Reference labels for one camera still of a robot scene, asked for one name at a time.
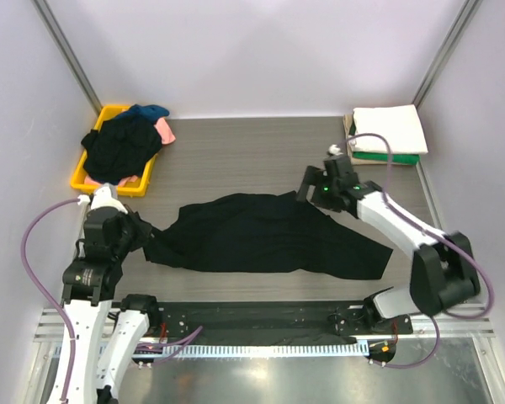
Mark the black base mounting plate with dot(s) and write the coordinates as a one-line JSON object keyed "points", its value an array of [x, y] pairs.
{"points": [[298, 323]]}

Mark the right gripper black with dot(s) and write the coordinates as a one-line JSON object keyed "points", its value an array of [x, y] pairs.
{"points": [[317, 177]]}

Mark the slotted cable duct strip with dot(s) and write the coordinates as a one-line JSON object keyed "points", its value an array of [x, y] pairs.
{"points": [[358, 349]]}

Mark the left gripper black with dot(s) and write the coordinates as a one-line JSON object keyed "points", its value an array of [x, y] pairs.
{"points": [[144, 229]]}

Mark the folded white t shirt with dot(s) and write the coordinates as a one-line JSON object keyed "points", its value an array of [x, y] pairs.
{"points": [[400, 126]]}

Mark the aluminium frame post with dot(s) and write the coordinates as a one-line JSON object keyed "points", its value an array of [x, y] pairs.
{"points": [[451, 40], [43, 9]]}

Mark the right aluminium frame post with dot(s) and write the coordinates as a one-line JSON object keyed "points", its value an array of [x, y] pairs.
{"points": [[451, 40]]}

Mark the blue shirt in bin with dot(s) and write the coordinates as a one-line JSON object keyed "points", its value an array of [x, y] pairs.
{"points": [[152, 112]]}

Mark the pink shirt in bin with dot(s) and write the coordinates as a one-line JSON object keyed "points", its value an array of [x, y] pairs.
{"points": [[166, 132]]}

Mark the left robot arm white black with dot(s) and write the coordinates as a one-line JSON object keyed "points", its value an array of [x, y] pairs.
{"points": [[88, 370]]}

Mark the black t shirt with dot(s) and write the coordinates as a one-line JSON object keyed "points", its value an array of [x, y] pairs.
{"points": [[265, 233]]}

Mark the left aluminium frame post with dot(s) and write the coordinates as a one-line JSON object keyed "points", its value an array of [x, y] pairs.
{"points": [[43, 9]]}

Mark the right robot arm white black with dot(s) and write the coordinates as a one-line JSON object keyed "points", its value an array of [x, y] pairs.
{"points": [[443, 272]]}

